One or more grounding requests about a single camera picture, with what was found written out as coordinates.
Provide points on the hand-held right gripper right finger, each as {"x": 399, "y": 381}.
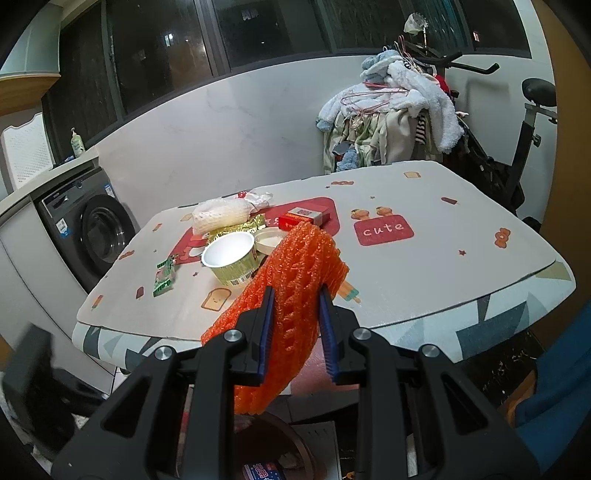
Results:
{"x": 327, "y": 332}

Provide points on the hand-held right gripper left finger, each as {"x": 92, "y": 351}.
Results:
{"x": 267, "y": 323}

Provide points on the orange foam net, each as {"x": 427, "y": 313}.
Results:
{"x": 300, "y": 267}

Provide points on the white plastic lid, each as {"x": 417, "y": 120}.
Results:
{"x": 268, "y": 240}

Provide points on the brown round trash bin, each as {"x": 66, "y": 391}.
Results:
{"x": 277, "y": 443}

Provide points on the green instant noodle cup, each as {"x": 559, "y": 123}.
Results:
{"x": 226, "y": 251}

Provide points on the gold foil wrapper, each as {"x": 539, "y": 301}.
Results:
{"x": 244, "y": 227}

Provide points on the beige printed table mat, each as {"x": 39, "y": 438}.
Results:
{"x": 415, "y": 277}

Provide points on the green snack wrapper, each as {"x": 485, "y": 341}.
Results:
{"x": 164, "y": 279}

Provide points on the red cardboard box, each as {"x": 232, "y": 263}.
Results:
{"x": 302, "y": 217}

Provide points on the clear plastic bag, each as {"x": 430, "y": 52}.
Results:
{"x": 261, "y": 198}

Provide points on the grey washing machine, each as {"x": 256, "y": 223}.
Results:
{"x": 101, "y": 226}

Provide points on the white counter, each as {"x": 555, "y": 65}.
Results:
{"x": 27, "y": 189}

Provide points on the white perforated plastic board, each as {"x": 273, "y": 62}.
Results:
{"x": 27, "y": 152}

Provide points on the pile of clothes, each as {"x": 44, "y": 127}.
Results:
{"x": 397, "y": 115}

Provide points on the pump soap bottle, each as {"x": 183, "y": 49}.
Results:
{"x": 77, "y": 145}

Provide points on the blue cloth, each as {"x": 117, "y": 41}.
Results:
{"x": 554, "y": 387}

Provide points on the pink clothes hanger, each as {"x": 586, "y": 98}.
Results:
{"x": 369, "y": 99}

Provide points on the black exercise bike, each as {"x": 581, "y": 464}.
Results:
{"x": 526, "y": 138}

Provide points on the dark window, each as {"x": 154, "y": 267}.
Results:
{"x": 161, "y": 46}

